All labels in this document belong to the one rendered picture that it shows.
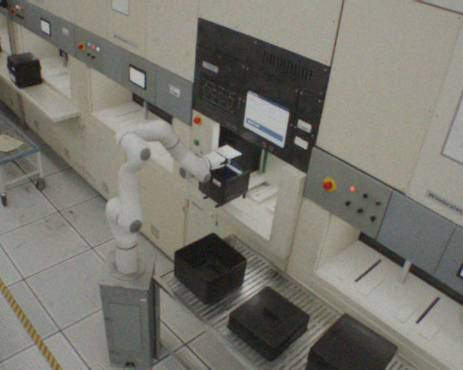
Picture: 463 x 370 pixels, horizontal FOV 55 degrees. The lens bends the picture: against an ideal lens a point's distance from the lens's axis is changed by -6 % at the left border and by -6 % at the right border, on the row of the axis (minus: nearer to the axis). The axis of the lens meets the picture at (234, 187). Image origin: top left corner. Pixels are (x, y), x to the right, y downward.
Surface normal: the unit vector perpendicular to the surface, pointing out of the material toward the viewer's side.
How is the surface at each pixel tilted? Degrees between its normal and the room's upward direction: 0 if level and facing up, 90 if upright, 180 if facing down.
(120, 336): 90
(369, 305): 0
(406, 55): 90
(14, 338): 0
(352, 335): 0
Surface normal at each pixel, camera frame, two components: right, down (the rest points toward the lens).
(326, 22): -0.69, 0.33
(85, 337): 0.09, -0.82
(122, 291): -0.03, 0.56
